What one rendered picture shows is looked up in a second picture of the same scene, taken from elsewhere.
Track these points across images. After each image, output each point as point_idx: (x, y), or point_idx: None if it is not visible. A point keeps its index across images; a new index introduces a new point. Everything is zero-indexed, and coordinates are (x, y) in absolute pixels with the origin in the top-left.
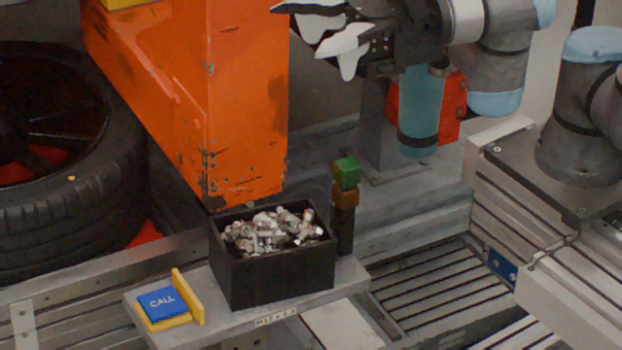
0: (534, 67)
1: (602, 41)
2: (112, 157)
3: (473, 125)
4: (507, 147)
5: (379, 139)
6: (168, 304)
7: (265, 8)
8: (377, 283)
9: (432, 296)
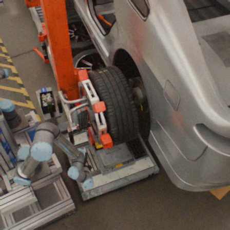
0: (186, 209)
1: (3, 102)
2: None
3: (154, 185)
4: (20, 111)
5: None
6: (42, 90)
7: (55, 71)
8: (88, 149)
9: (87, 163)
